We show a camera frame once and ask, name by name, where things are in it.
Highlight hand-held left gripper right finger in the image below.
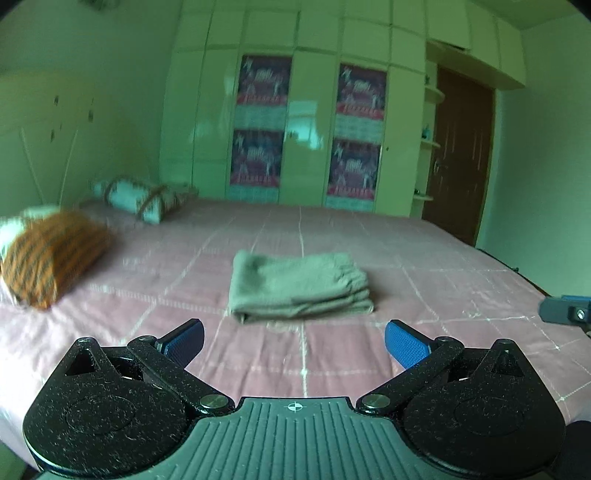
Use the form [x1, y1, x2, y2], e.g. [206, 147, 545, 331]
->
[358, 319, 528, 415]

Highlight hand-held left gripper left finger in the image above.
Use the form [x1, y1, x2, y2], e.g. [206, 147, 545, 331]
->
[65, 318, 235, 416]

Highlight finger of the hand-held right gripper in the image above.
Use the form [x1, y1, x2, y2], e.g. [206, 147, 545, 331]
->
[539, 294, 591, 331]

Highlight pink checked bed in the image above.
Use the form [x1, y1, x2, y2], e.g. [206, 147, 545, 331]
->
[0, 196, 591, 468]

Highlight white heart-patterned pillow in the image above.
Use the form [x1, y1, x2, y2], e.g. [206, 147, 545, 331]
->
[90, 175, 200, 226]

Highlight pink flat pillow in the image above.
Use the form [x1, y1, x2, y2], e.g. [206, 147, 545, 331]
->
[79, 199, 141, 223]

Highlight orange striped pillow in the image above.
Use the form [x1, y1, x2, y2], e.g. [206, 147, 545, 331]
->
[0, 210, 112, 311]

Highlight dark brown door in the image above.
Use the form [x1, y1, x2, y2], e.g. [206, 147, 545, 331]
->
[422, 67, 498, 248]

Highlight white corner shelves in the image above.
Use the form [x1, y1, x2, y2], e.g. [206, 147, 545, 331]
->
[412, 69, 447, 219]

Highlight white headboard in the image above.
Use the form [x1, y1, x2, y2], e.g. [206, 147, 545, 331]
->
[0, 69, 172, 219]

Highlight white wardrobe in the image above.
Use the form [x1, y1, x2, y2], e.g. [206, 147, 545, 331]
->
[159, 0, 528, 220]

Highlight wall poster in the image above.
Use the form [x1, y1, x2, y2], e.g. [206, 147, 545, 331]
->
[229, 130, 285, 200]
[335, 64, 387, 137]
[236, 55, 293, 130]
[326, 138, 382, 209]

